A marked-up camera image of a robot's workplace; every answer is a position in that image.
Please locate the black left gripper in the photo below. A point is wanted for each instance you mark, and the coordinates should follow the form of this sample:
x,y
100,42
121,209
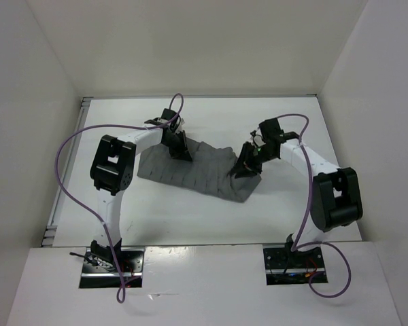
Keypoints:
x,y
181,153

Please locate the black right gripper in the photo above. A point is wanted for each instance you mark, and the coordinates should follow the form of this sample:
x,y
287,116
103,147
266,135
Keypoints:
x,y
244,165

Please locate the grey pleated skirt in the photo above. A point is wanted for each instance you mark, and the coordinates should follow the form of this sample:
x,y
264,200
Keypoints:
x,y
207,173

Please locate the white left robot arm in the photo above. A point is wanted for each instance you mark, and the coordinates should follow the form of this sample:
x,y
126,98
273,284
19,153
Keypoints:
x,y
112,172

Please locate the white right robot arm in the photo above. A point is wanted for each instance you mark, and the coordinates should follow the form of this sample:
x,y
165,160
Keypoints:
x,y
333,195

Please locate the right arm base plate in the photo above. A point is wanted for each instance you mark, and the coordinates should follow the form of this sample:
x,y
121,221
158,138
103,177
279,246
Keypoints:
x,y
283,267

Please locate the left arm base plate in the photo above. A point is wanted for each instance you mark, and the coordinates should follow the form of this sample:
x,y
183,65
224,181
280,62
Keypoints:
x,y
97,274

